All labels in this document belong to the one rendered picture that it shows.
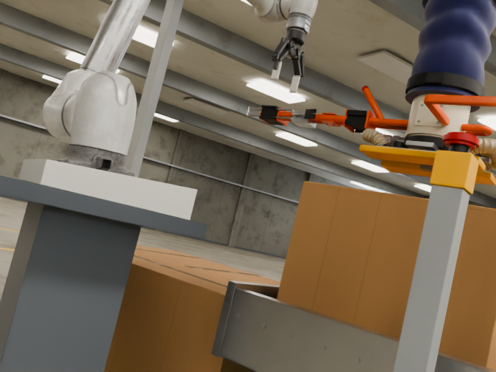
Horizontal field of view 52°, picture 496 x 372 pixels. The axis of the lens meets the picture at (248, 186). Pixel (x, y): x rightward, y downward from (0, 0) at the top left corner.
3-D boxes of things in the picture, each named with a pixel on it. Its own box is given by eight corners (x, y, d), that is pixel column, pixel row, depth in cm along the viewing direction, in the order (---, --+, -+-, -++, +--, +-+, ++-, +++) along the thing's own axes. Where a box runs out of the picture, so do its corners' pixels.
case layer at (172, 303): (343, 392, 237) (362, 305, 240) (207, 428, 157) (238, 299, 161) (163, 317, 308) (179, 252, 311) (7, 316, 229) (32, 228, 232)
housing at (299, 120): (316, 128, 185) (319, 116, 185) (307, 123, 180) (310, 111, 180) (299, 127, 189) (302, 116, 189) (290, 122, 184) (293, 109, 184)
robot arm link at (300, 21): (316, 23, 196) (312, 38, 195) (295, 24, 201) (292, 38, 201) (304, 12, 189) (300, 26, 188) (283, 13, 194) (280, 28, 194)
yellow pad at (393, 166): (495, 185, 158) (499, 170, 159) (490, 178, 150) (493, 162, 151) (390, 172, 178) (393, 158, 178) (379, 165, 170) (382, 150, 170)
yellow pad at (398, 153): (485, 171, 143) (488, 154, 143) (478, 163, 135) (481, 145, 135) (370, 158, 163) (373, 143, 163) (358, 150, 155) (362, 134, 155)
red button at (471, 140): (480, 162, 103) (484, 142, 103) (472, 152, 97) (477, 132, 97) (444, 158, 107) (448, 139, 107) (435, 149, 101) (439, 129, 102)
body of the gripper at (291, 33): (300, 26, 189) (294, 51, 188) (310, 37, 196) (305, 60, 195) (283, 27, 193) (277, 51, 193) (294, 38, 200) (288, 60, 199)
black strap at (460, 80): (488, 111, 161) (490, 99, 161) (474, 84, 142) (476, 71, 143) (416, 108, 174) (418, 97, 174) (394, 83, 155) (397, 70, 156)
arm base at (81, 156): (67, 164, 124) (72, 142, 125) (54, 164, 144) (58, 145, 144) (139, 178, 133) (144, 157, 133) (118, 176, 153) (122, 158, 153)
